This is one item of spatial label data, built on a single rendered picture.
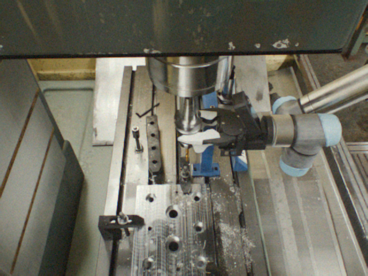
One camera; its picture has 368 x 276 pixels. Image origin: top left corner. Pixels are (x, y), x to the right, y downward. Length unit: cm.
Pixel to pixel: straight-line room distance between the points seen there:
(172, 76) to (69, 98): 148
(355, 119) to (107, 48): 255
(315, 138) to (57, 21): 57
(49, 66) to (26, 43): 157
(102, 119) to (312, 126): 114
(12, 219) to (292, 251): 91
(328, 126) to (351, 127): 201
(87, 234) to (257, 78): 110
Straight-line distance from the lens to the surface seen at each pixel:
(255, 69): 179
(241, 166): 118
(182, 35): 43
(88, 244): 141
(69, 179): 137
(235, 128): 73
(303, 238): 133
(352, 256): 144
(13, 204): 92
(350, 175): 145
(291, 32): 45
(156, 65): 54
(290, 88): 190
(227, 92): 95
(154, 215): 101
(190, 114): 68
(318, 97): 91
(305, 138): 78
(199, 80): 54
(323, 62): 330
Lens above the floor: 190
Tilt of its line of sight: 51 degrees down
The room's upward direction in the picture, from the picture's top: straight up
